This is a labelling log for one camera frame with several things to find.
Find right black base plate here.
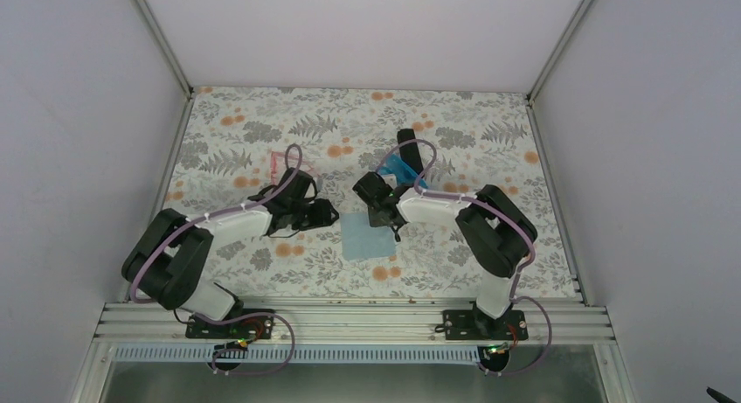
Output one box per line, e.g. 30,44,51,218
434,309,529,341

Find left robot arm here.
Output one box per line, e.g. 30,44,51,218
121,168,339,337

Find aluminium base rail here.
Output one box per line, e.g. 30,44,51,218
93,299,615,362

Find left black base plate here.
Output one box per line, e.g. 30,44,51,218
184,309,274,342

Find black glasses pouch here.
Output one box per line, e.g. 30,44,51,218
397,129,424,174

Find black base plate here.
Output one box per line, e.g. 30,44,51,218
434,309,529,341
184,309,274,342

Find floral table mat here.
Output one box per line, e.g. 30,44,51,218
165,87,578,299

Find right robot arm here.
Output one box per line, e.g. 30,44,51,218
353,172,537,339

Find white slotted cable duct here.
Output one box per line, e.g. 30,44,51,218
113,344,480,365

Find light blue cloth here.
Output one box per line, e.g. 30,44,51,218
339,213,396,261

